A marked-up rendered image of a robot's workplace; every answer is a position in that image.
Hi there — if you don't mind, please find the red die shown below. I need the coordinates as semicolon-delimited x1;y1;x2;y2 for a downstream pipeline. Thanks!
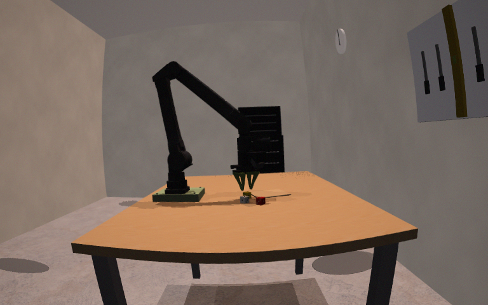
256;197;266;205

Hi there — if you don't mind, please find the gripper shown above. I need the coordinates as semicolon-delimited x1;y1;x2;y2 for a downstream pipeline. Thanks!
231;165;259;191

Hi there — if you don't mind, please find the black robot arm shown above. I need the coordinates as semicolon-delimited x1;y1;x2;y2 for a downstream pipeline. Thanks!
152;61;270;194

